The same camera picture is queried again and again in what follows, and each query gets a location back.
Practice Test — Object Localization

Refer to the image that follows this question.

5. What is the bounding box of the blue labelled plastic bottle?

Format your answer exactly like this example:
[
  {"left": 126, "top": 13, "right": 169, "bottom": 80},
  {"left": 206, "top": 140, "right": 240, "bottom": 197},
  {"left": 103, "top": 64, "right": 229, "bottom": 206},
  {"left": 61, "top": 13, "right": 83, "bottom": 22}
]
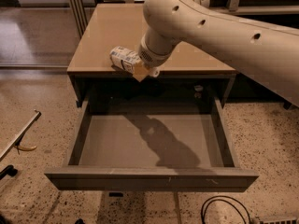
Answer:
[{"left": 109, "top": 46, "right": 141, "bottom": 74}]

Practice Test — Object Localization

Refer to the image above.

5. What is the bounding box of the metal bar with yellow hook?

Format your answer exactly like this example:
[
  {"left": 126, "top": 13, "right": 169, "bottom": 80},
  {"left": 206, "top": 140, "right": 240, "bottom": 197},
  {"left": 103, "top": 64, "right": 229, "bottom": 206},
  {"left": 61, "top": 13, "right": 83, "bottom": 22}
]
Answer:
[{"left": 0, "top": 110, "right": 41, "bottom": 161}]

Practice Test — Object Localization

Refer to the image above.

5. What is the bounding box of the black chair caster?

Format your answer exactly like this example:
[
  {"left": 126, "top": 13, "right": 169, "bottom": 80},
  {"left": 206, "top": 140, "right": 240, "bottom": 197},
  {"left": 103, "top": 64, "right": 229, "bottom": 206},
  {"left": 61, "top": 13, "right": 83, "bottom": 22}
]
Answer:
[{"left": 0, "top": 165, "right": 18, "bottom": 180}]

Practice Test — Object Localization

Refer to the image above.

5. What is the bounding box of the black cable loop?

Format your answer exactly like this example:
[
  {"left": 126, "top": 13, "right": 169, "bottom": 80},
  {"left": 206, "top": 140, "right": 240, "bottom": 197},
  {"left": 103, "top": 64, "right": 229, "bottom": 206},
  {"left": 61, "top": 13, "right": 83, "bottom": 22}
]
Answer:
[{"left": 200, "top": 195, "right": 252, "bottom": 224}]

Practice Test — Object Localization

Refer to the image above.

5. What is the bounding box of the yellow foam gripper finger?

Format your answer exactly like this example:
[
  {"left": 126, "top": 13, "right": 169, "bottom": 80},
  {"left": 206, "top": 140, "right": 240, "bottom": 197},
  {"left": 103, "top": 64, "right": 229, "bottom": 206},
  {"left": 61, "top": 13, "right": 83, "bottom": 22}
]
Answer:
[{"left": 133, "top": 63, "right": 150, "bottom": 82}]

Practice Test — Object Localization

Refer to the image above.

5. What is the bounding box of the beige drawer cabinet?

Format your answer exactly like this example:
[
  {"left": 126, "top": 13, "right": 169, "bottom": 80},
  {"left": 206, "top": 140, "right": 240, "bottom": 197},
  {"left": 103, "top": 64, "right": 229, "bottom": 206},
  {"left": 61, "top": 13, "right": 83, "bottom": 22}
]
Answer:
[{"left": 67, "top": 4, "right": 236, "bottom": 104}]

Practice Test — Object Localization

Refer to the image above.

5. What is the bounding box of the open grey top drawer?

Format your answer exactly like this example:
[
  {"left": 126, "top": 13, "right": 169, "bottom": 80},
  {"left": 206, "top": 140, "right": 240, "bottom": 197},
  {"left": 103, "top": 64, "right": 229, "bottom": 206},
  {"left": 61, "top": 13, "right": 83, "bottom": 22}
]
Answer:
[{"left": 45, "top": 96, "right": 258, "bottom": 192}]

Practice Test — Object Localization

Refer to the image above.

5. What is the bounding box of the silver door frame rail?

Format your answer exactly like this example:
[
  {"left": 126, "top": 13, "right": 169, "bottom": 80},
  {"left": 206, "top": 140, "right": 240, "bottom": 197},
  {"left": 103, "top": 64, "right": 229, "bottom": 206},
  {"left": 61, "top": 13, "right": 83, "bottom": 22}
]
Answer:
[{"left": 69, "top": 0, "right": 88, "bottom": 36}]

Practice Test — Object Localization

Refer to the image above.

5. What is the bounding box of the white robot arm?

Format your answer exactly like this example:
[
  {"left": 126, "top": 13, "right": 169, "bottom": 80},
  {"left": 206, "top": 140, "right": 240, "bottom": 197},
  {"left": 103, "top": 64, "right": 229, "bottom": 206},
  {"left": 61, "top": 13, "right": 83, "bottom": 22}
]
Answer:
[{"left": 138, "top": 0, "right": 299, "bottom": 106}]

